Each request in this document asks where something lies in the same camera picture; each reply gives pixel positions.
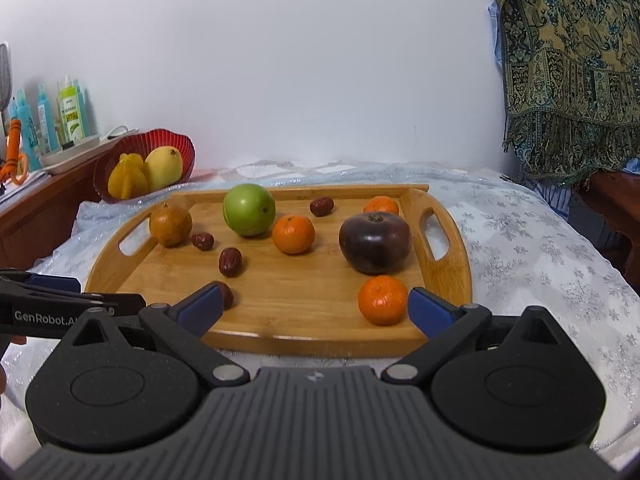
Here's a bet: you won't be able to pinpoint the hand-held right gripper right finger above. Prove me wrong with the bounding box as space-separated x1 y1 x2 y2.
381 286 568 387

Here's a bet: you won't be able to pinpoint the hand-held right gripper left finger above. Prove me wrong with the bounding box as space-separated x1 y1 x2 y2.
65 281 251 387

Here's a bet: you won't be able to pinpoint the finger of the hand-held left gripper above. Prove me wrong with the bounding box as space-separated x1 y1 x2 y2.
90 293 147 317
0 269 82 293

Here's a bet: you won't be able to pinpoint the small orange mandarin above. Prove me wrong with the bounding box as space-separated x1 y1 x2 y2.
363 196 401 217
272 214 316 256
357 275 409 327

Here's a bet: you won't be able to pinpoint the yellow-brown spotted orange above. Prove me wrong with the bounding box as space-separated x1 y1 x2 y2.
149 202 193 248

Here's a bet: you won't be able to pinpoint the dark purple tomato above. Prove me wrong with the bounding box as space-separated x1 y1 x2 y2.
338 212 412 276

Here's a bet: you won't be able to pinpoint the wooden tray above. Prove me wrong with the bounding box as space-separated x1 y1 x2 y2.
84 184 473 360

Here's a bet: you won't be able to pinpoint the green apple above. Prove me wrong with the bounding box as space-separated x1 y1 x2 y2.
222 183 277 238

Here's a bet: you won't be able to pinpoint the person's left hand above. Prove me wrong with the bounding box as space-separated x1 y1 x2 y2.
0 335 28 397

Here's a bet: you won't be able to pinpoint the wooden cabinet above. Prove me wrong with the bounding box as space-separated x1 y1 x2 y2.
0 152 108 271

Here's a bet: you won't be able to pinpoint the stack of papers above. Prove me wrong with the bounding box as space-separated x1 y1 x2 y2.
0 170 51 203

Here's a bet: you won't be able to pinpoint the silver snowflake tablecloth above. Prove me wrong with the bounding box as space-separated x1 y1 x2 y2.
0 160 640 461

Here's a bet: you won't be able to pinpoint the yellow starfruit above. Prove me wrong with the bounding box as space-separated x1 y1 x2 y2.
107 154 150 200

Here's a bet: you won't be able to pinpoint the orange scissors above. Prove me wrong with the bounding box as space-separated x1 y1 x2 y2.
0 119 30 184

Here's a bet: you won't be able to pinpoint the yellow mango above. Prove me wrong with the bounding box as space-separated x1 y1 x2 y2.
143 146 183 192

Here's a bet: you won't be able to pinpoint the red fruit bowl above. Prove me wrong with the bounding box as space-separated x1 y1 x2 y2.
93 129 197 205

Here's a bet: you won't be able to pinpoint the green spray bottle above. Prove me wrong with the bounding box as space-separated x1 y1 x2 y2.
57 76 86 147

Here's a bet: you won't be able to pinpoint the wooden side table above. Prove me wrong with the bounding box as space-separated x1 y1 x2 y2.
567 170 640 281

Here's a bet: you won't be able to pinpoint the white mesh swatter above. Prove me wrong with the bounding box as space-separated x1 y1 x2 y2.
0 42 11 111

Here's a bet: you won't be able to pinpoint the green patterned shawl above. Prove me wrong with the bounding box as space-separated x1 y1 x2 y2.
492 0 640 186

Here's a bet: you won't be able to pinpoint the white cable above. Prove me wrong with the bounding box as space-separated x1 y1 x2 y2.
100 126 141 141

